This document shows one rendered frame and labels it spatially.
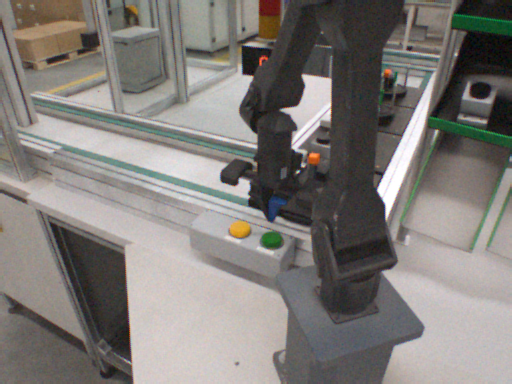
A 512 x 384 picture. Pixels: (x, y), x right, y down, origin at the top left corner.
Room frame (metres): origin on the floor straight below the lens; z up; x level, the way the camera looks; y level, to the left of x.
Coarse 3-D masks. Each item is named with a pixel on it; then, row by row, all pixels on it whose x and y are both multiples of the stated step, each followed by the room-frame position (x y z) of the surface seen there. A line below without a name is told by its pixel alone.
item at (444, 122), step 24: (480, 48) 0.76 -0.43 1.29; (504, 48) 0.75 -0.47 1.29; (456, 72) 0.70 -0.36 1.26; (480, 72) 0.70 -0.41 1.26; (504, 72) 0.69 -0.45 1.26; (456, 96) 0.66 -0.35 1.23; (504, 96) 0.63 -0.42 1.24; (432, 120) 0.60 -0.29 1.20; (456, 120) 0.61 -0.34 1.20; (504, 120) 0.58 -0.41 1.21; (504, 144) 0.53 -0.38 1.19
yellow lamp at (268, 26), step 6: (258, 18) 0.95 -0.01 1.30; (264, 18) 0.94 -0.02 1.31; (270, 18) 0.93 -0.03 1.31; (276, 18) 0.94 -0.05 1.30; (258, 24) 0.95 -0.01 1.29; (264, 24) 0.94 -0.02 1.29; (270, 24) 0.93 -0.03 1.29; (276, 24) 0.94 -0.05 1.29; (258, 30) 0.95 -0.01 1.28; (264, 30) 0.94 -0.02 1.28; (270, 30) 0.93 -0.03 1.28; (276, 30) 0.94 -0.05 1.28; (258, 36) 0.95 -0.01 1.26; (264, 36) 0.94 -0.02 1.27; (270, 36) 0.93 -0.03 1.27; (276, 36) 0.94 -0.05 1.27
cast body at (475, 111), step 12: (468, 84) 0.60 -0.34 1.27; (480, 84) 0.58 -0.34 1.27; (492, 84) 0.59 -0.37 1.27; (468, 96) 0.58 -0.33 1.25; (480, 96) 0.56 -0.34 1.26; (492, 96) 0.57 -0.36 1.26; (468, 108) 0.57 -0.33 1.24; (480, 108) 0.56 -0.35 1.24; (492, 108) 0.60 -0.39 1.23; (468, 120) 0.57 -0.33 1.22; (480, 120) 0.57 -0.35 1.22
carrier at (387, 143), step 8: (320, 120) 1.11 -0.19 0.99; (328, 120) 1.10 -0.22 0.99; (320, 128) 1.09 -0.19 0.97; (328, 128) 1.09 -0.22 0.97; (312, 136) 1.03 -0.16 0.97; (384, 136) 1.04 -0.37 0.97; (392, 136) 1.04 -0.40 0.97; (400, 136) 1.04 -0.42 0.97; (304, 144) 0.98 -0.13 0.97; (384, 144) 0.98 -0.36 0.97; (392, 144) 0.98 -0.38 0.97; (376, 152) 0.94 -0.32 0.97; (384, 152) 0.94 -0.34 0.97; (392, 152) 0.94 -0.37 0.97; (376, 160) 0.89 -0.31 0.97; (384, 160) 0.89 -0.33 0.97; (376, 168) 0.85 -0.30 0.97; (384, 168) 0.85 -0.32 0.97
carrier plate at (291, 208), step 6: (306, 162) 0.88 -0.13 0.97; (378, 180) 0.79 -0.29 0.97; (252, 198) 0.72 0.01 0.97; (294, 198) 0.72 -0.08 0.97; (252, 204) 0.71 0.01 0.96; (288, 204) 0.69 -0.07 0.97; (294, 204) 0.69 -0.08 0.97; (282, 210) 0.68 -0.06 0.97; (288, 210) 0.67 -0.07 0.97; (294, 210) 0.67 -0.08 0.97; (300, 210) 0.67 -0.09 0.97; (306, 210) 0.67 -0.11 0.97; (312, 210) 0.67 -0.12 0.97; (300, 216) 0.66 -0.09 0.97; (306, 216) 0.65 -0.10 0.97; (312, 222) 0.64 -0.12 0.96
